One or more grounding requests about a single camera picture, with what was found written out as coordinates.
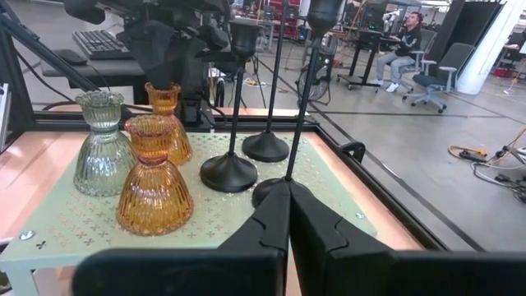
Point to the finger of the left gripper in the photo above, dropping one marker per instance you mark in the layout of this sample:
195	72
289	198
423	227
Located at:
158	53
191	66

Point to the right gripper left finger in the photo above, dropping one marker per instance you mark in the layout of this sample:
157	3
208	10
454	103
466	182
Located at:
246	271

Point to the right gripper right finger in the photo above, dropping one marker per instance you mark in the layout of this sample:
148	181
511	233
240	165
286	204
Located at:
349	271

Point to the amber glass candle holder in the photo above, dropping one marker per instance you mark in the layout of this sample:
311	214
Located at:
162	100
154	197

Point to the medium black candlestick holder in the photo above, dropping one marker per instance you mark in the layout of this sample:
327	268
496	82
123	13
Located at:
263	192

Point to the short black candlestick holder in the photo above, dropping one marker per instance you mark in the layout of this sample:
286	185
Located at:
228	172

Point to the tall black candlestick holder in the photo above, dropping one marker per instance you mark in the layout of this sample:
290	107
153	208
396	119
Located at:
265	148

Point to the clear green glass candle holder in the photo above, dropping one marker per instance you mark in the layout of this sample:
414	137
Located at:
102	164

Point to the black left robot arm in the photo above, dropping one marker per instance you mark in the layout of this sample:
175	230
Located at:
193	111

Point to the black computer keyboard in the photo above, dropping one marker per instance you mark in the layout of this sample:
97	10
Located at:
98	43

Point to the green perforated metal shelf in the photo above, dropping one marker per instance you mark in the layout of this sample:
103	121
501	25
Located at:
230	209

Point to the grey desk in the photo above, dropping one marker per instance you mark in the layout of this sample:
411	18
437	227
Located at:
94	70

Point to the black computer mouse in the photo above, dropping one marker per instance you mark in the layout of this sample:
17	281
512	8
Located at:
70	56

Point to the red cabinet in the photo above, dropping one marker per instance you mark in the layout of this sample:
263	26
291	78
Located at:
296	24

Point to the silver aluminium bar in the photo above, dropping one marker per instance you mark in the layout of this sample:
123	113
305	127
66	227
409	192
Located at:
4	119

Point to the black standing desk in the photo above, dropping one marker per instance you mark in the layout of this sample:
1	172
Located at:
367	39

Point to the person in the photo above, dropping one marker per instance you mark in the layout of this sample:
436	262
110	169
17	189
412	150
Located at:
404	41

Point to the white round column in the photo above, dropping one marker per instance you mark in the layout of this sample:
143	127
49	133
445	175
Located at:
489	53

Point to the black partition panel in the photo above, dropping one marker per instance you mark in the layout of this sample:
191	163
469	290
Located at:
464	24

